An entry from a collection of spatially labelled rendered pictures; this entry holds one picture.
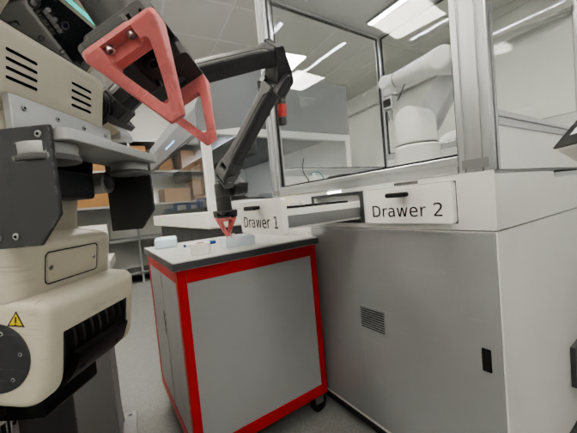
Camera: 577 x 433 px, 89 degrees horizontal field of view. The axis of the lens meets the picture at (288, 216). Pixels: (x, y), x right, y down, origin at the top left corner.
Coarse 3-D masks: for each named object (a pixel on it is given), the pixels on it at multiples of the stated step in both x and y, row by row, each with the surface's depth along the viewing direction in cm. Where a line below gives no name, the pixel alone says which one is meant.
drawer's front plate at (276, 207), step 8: (264, 200) 92; (272, 200) 88; (280, 200) 84; (240, 208) 107; (264, 208) 92; (272, 208) 88; (280, 208) 84; (240, 216) 108; (248, 216) 102; (256, 216) 98; (264, 216) 93; (272, 216) 89; (280, 216) 85; (248, 224) 103; (256, 224) 98; (264, 224) 93; (272, 224) 89; (280, 224) 85; (248, 232) 104; (256, 232) 99; (264, 232) 94; (272, 232) 90; (280, 232) 86; (288, 232) 85
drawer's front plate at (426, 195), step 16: (368, 192) 98; (384, 192) 93; (416, 192) 83; (432, 192) 79; (448, 192) 76; (368, 208) 98; (384, 208) 93; (400, 208) 88; (416, 208) 84; (432, 208) 80; (448, 208) 76
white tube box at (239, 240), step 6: (222, 240) 114; (228, 240) 112; (234, 240) 114; (240, 240) 115; (246, 240) 116; (252, 240) 118; (222, 246) 115; (228, 246) 112; (234, 246) 114; (240, 246) 115
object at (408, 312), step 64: (320, 256) 125; (384, 256) 97; (448, 256) 79; (512, 256) 74; (576, 256) 104; (384, 320) 100; (448, 320) 81; (512, 320) 73; (576, 320) 103; (384, 384) 103; (448, 384) 83; (512, 384) 73; (576, 384) 98
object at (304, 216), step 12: (324, 204) 122; (336, 204) 98; (348, 204) 101; (288, 216) 87; (300, 216) 89; (312, 216) 92; (324, 216) 95; (336, 216) 97; (348, 216) 100; (360, 216) 104; (288, 228) 87
